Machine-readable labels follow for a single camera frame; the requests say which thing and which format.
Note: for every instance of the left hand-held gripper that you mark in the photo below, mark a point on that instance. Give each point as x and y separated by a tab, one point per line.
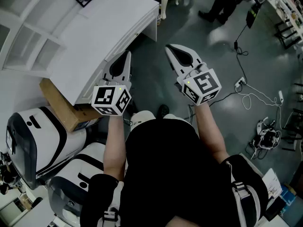
104	97

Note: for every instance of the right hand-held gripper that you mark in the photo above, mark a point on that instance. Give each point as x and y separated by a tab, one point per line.
203	84

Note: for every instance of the person's left forearm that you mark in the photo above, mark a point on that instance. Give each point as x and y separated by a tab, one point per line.
114	145

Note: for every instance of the person's right forearm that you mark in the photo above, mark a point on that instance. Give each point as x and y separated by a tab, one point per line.
208	131

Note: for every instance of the white round table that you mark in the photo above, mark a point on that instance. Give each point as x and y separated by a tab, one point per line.
99	32

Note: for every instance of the white power strip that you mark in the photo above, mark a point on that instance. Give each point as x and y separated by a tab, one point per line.
239	81

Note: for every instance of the person's beige shorts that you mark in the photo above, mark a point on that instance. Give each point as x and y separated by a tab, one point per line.
142	116

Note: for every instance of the brown cardboard box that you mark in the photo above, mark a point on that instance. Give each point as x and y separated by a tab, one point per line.
61	103

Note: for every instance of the person's right black shoe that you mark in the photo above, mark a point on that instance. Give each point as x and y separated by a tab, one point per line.
163	111

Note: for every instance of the white black hard case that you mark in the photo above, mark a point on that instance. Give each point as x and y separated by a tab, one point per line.
54	136
71	174

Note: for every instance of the white plug adapter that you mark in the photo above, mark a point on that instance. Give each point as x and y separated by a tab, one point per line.
281	96

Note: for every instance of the black electronic device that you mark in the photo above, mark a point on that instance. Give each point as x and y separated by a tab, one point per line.
251	16

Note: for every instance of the white black floor device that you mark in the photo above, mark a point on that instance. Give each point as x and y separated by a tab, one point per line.
267	137

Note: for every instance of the person's black shirt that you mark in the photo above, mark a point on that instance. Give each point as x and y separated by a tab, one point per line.
165	169

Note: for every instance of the black metal chair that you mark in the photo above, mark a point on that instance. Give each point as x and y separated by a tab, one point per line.
296	126

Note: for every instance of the white cluttered table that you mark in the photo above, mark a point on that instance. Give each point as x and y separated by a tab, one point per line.
281	1

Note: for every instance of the white paper sheets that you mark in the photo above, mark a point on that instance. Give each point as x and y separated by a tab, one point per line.
271	181

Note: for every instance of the blue box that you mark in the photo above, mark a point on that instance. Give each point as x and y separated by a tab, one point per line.
287	195

